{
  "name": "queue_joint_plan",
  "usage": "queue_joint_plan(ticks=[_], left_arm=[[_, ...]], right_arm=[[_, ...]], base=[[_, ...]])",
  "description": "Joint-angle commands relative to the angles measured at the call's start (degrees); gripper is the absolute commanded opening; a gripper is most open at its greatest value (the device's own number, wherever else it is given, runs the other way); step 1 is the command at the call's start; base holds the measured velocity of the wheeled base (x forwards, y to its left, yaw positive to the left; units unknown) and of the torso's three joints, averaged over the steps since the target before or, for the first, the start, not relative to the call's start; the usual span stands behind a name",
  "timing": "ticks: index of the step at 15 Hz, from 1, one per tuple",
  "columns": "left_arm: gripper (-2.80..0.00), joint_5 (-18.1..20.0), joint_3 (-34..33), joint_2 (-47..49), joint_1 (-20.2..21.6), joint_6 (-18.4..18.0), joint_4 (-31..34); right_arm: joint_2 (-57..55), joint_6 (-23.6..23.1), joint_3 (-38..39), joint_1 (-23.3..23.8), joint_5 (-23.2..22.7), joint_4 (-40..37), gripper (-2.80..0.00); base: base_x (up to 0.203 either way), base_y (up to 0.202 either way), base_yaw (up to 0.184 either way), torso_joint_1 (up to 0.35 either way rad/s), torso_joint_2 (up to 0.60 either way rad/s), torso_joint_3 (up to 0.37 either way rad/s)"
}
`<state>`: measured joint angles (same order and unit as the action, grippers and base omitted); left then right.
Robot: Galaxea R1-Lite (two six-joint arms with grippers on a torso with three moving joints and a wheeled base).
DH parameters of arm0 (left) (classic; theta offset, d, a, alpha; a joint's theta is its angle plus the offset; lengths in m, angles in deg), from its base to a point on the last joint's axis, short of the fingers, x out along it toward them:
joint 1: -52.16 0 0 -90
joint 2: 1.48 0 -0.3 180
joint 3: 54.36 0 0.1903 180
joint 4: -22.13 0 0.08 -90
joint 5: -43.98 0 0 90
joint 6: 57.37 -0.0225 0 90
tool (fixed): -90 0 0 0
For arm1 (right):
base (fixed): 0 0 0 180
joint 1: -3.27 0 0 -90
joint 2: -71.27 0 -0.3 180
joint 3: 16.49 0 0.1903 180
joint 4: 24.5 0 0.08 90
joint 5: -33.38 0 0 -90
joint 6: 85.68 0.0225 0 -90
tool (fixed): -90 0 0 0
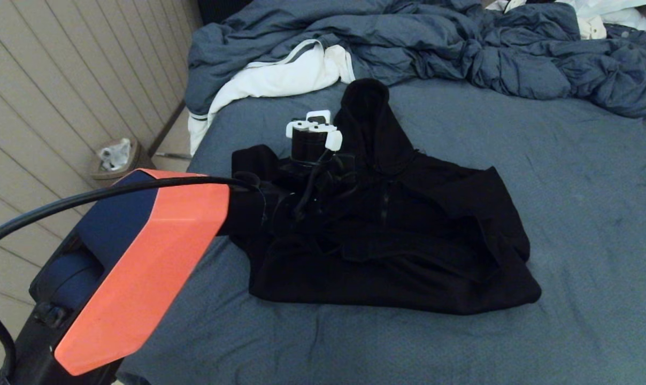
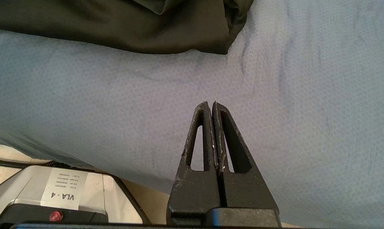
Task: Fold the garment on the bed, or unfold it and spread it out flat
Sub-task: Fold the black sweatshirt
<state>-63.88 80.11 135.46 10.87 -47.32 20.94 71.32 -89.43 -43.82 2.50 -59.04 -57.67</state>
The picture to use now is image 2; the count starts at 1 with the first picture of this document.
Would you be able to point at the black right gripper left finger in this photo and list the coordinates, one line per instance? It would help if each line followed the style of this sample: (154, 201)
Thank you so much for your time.
(195, 190)

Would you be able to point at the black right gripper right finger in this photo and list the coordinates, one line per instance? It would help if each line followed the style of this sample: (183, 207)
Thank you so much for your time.
(247, 190)

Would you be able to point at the white torso label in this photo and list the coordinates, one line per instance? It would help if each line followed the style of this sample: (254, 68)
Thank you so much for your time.
(65, 189)

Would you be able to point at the red emergency stop button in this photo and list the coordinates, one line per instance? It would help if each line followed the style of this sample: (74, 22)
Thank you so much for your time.
(56, 216)

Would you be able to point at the blue bed sheet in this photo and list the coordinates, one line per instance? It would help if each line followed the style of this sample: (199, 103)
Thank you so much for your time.
(274, 95)

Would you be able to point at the grey robot torso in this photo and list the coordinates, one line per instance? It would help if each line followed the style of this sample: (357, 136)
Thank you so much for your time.
(23, 190)

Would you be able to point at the black zip hoodie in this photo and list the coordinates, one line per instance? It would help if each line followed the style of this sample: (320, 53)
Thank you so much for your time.
(147, 25)

